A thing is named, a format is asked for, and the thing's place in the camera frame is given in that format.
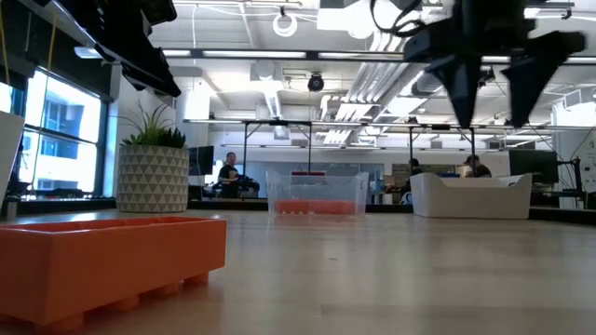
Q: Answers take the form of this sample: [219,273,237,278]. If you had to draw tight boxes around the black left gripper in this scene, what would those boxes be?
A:
[68,0,183,99]

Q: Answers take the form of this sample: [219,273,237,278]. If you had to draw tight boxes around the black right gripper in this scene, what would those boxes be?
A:
[402,0,588,130]

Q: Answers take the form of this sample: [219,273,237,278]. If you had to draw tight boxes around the long ceiling light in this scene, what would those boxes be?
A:
[73,45,113,60]

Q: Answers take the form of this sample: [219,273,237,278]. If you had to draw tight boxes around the person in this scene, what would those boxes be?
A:
[403,157,423,190]
[462,154,493,179]
[217,151,242,199]

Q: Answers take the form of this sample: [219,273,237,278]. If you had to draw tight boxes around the black monitor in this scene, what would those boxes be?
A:
[187,145,216,177]
[508,149,560,186]

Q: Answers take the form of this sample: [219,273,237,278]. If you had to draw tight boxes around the green plant in patterned pot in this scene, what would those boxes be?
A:
[115,100,191,214]

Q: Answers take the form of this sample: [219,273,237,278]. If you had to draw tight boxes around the white plastic bin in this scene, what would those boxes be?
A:
[409,172,534,221]

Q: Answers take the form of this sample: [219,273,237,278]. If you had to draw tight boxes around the white printed board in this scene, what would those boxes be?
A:
[580,134,596,194]

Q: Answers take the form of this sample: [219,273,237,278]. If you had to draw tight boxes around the large window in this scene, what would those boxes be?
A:
[18,69,103,196]

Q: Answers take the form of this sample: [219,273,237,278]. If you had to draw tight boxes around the black desk stand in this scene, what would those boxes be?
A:
[558,156,586,208]

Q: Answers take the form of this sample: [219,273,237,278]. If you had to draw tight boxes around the black background equipment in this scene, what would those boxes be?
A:
[237,175,262,199]

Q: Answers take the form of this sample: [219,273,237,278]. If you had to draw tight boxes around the clear plastic bin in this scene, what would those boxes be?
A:
[264,169,370,218]

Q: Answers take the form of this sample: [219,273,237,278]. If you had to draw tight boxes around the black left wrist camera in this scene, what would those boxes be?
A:
[139,0,178,27]

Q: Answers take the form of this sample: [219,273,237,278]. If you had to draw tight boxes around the black metal frame stand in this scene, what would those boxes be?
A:
[407,123,477,174]
[240,119,314,177]

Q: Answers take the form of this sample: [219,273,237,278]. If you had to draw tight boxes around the silver ceiling air duct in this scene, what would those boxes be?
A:
[412,69,448,97]

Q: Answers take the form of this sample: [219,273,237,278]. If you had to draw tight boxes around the black right camera cable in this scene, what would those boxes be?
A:
[370,0,437,39]

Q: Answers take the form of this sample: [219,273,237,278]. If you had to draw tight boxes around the white cable coil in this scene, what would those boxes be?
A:
[271,12,299,39]

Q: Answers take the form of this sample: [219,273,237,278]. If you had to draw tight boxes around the yellow hanging cable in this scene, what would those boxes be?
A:
[0,8,11,87]

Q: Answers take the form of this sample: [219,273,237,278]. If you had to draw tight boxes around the black aluminium table frame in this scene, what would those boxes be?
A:
[0,197,596,225]

